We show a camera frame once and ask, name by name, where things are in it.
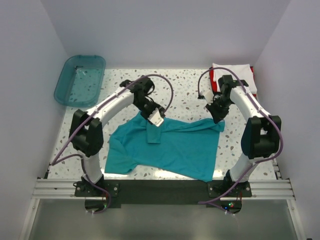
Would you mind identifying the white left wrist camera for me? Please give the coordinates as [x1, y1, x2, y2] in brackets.
[147, 108, 164, 127]

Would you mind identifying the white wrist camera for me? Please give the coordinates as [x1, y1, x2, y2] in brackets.
[147, 108, 164, 127]
[198, 90, 215, 105]

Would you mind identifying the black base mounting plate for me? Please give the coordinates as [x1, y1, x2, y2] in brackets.
[74, 178, 253, 213]

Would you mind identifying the teal t shirt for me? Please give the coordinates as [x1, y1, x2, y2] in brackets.
[104, 114, 225, 182]

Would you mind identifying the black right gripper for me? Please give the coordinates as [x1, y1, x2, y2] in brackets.
[206, 96, 233, 124]

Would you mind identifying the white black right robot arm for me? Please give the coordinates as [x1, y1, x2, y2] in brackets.
[201, 75, 283, 198]

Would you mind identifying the teal translucent plastic bin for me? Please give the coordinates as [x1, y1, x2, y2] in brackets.
[53, 55, 106, 108]

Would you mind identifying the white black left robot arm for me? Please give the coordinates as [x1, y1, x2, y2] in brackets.
[69, 76, 165, 197]

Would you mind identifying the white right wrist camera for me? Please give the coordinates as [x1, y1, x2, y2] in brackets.
[198, 90, 215, 105]

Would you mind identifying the aluminium extrusion rail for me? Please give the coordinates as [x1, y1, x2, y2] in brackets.
[32, 179, 295, 202]

